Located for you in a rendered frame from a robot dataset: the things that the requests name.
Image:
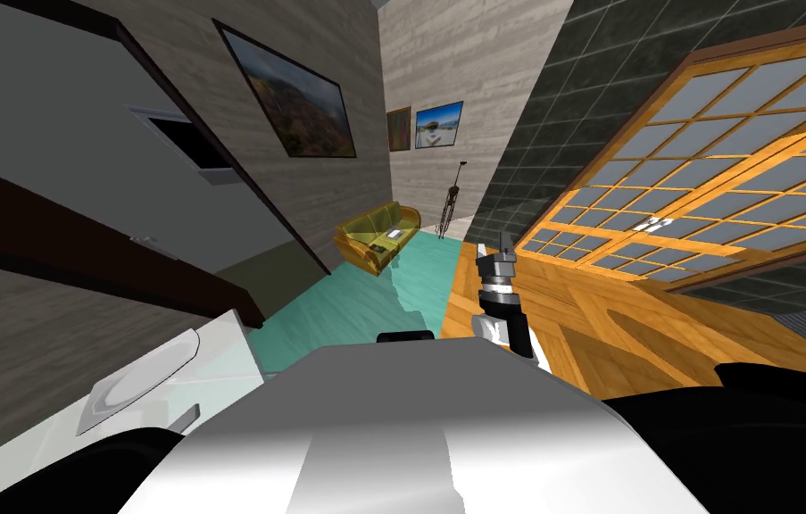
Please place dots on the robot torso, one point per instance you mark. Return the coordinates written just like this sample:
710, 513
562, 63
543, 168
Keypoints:
388, 428

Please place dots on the white appliance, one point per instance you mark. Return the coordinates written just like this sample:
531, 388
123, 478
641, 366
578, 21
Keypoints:
224, 353

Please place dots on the small dark picture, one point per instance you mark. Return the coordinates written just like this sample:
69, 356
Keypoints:
398, 130

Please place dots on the wooden glass pane door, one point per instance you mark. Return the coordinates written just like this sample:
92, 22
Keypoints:
724, 164

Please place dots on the yellow sofa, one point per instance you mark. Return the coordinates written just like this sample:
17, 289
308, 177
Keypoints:
374, 235

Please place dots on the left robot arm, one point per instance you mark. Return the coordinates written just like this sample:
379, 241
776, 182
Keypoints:
74, 478

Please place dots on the blue sky picture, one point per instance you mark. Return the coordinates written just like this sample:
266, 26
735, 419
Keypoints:
438, 125

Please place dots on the grey door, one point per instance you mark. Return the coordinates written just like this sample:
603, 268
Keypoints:
53, 114

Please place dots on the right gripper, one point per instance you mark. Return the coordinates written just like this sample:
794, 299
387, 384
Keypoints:
497, 271

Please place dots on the dark floor lamp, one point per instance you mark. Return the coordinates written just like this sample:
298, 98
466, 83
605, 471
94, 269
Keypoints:
451, 203

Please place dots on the large landscape picture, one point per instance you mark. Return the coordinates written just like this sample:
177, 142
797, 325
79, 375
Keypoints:
295, 100

